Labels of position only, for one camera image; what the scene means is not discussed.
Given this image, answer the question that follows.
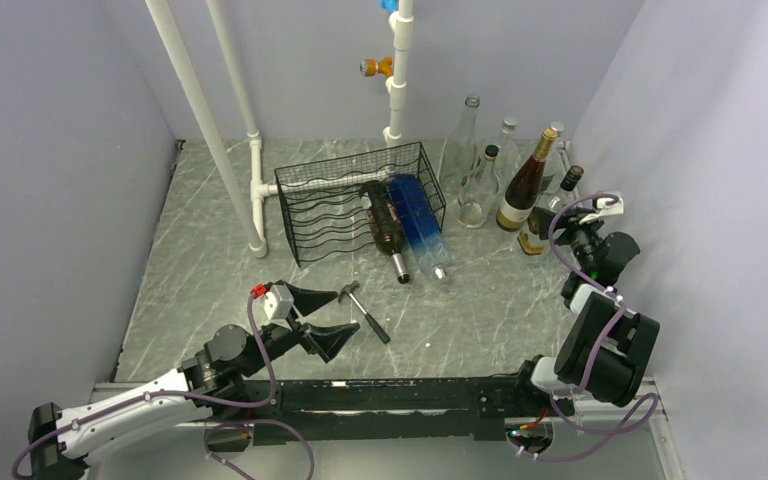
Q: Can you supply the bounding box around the blue valve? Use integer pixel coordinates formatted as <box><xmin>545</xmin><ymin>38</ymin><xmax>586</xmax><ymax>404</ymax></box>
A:
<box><xmin>379</xmin><ymin>0</ymin><xmax>399</xmax><ymax>14</ymax></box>

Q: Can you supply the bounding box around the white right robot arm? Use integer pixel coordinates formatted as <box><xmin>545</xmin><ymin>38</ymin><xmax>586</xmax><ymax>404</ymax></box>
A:
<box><xmin>510</xmin><ymin>207</ymin><xmax>660</xmax><ymax>415</ymax></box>

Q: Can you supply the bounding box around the clear round glass bottle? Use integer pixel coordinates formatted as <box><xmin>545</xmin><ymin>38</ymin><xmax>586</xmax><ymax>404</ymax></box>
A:
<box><xmin>495</xmin><ymin>116</ymin><xmax>521</xmax><ymax>188</ymax></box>

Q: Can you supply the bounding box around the black wire wine rack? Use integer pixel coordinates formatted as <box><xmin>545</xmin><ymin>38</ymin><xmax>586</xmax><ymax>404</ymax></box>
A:
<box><xmin>275</xmin><ymin>142</ymin><xmax>446</xmax><ymax>266</ymax></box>

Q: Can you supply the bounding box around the dark bottle black capsule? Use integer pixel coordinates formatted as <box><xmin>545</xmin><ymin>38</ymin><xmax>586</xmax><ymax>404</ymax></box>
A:
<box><xmin>517</xmin><ymin>165</ymin><xmax>584</xmax><ymax>257</ymax></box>

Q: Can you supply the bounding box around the aluminium frame rail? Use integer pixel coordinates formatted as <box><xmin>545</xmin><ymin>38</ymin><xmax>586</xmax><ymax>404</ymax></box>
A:
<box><xmin>90</xmin><ymin>381</ymin><xmax>666</xmax><ymax>466</ymax></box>

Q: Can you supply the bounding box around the clear bottle black gold label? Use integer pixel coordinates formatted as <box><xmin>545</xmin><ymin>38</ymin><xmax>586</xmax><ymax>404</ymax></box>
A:
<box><xmin>439</xmin><ymin>94</ymin><xmax>480</xmax><ymax>195</ymax></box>

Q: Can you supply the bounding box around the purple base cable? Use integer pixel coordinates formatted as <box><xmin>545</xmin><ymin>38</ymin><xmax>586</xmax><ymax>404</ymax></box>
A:
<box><xmin>202</xmin><ymin>417</ymin><xmax>316</xmax><ymax>480</ymax></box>

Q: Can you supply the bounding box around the blue glass bottle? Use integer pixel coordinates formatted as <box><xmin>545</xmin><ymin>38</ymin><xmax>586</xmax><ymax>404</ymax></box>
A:
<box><xmin>388</xmin><ymin>173</ymin><xmax>451</xmax><ymax>281</ymax></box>

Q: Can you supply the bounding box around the slanted white pipe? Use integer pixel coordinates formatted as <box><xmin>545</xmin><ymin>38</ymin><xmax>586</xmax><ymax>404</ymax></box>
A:
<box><xmin>145</xmin><ymin>0</ymin><xmax>268</xmax><ymax>258</ymax></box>

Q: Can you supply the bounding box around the black handled tool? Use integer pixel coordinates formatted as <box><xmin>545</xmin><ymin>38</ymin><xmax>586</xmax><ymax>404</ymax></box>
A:
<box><xmin>338</xmin><ymin>280</ymin><xmax>391</xmax><ymax>344</ymax></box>

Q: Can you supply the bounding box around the dark bottle gold foil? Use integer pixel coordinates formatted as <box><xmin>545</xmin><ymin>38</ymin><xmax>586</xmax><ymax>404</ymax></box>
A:
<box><xmin>495</xmin><ymin>127</ymin><xmax>559</xmax><ymax>232</ymax></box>

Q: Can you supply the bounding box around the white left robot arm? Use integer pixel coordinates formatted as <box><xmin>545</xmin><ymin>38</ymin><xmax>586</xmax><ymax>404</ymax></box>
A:
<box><xmin>11</xmin><ymin>280</ymin><xmax>360</xmax><ymax>479</ymax></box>

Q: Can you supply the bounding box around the white pipe with tee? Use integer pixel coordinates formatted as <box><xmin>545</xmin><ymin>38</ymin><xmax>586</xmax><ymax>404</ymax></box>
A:
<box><xmin>206</xmin><ymin>0</ymin><xmax>278</xmax><ymax>257</ymax></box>

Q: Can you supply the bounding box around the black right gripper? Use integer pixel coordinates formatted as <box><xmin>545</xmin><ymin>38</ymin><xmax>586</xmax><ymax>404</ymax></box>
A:
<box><xmin>535</xmin><ymin>203</ymin><xmax>605</xmax><ymax>272</ymax></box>

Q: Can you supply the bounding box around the white pipe with valves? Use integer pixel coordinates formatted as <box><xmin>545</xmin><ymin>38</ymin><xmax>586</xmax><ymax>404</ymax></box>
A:
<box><xmin>383</xmin><ymin>0</ymin><xmax>415</xmax><ymax>147</ymax></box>

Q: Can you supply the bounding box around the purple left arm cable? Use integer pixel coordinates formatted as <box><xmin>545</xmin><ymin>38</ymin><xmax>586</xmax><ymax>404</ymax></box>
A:
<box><xmin>11</xmin><ymin>292</ymin><xmax>279</xmax><ymax>480</ymax></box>

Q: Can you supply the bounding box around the clear bottle black cap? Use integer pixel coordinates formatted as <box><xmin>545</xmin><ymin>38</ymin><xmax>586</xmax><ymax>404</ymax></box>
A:
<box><xmin>457</xmin><ymin>144</ymin><xmax>499</xmax><ymax>229</ymax></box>

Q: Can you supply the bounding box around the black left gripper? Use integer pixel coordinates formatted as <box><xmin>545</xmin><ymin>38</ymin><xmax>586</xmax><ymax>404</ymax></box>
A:
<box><xmin>240</xmin><ymin>282</ymin><xmax>359</xmax><ymax>377</ymax></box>

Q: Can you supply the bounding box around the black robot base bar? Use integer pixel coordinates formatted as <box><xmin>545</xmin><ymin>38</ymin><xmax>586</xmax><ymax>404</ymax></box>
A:
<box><xmin>208</xmin><ymin>360</ymin><xmax>552</xmax><ymax>446</ymax></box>

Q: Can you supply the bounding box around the orange valve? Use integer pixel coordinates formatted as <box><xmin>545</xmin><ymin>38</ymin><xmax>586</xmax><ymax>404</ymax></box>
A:
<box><xmin>359</xmin><ymin>57</ymin><xmax>394</xmax><ymax>78</ymax></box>

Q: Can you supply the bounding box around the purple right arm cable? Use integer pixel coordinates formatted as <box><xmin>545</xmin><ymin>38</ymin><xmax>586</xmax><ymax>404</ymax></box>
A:
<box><xmin>507</xmin><ymin>192</ymin><xmax>661</xmax><ymax>464</ymax></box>

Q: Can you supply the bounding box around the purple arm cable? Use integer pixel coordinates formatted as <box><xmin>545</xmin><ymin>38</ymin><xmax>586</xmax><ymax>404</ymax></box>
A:
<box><xmin>11</xmin><ymin>292</ymin><xmax>279</xmax><ymax>480</ymax></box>
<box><xmin>507</xmin><ymin>192</ymin><xmax>661</xmax><ymax>464</ymax></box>

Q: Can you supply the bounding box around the dark bottle silver capsule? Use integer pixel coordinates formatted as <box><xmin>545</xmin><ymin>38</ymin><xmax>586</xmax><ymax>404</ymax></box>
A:
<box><xmin>359</xmin><ymin>180</ymin><xmax>411</xmax><ymax>284</ymax></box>

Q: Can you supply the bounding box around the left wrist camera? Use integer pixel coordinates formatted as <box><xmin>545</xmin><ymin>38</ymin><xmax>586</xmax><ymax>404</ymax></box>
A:
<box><xmin>252</xmin><ymin>283</ymin><xmax>294</xmax><ymax>322</ymax></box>

